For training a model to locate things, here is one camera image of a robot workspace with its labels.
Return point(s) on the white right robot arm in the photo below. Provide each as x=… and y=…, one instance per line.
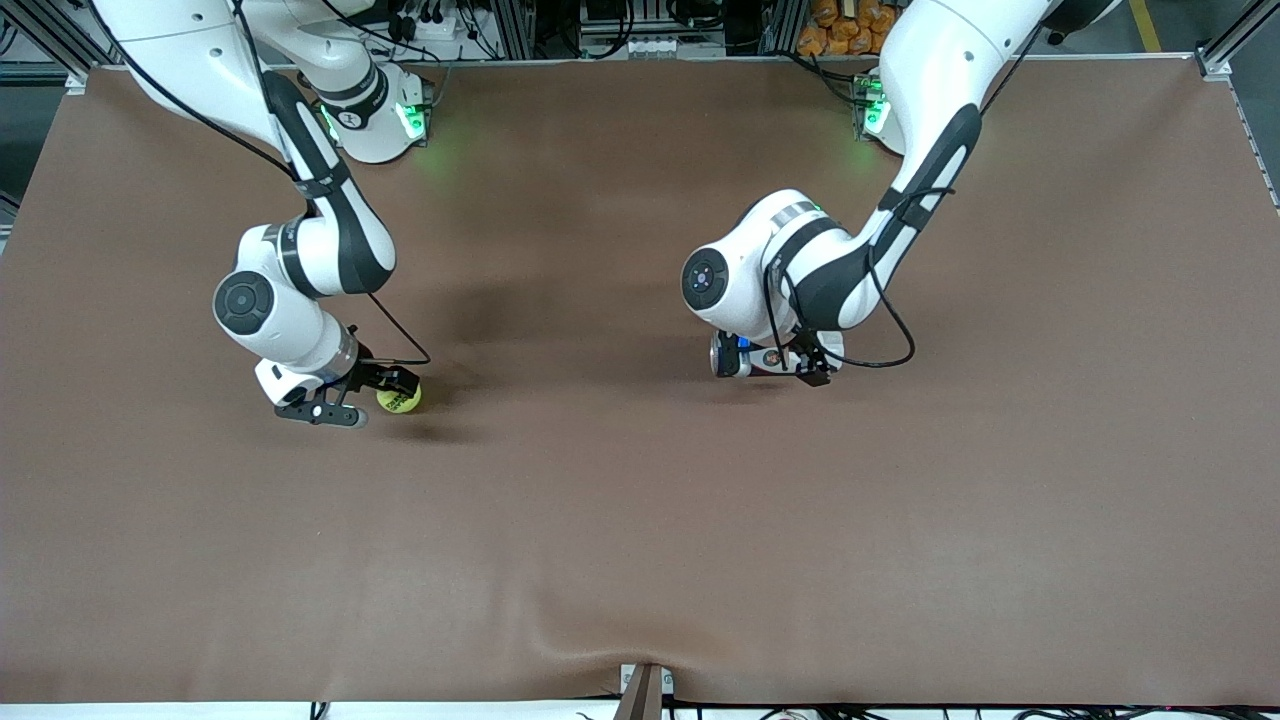
x=295, y=335

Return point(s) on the pile of orange items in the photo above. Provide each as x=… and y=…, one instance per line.
x=835, y=30

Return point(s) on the aluminium frame post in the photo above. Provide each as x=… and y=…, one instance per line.
x=782, y=28
x=512, y=30

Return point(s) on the printed yellow tennis ball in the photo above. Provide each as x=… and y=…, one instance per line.
x=400, y=402

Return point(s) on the aluminium frame strut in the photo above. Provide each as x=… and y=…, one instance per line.
x=78, y=82
x=1215, y=65

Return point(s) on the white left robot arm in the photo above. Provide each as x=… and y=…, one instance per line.
x=930, y=60

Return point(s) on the brown table mat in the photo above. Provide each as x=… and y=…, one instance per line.
x=640, y=550

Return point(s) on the white terminal block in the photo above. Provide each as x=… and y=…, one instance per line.
x=650, y=47

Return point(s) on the silver tennis ball can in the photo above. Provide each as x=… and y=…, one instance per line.
x=775, y=360

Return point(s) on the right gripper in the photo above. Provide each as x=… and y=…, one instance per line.
x=370, y=375

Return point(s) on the white power strip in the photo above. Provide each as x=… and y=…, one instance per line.
x=430, y=28

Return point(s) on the metal edge bracket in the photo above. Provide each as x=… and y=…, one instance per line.
x=645, y=695

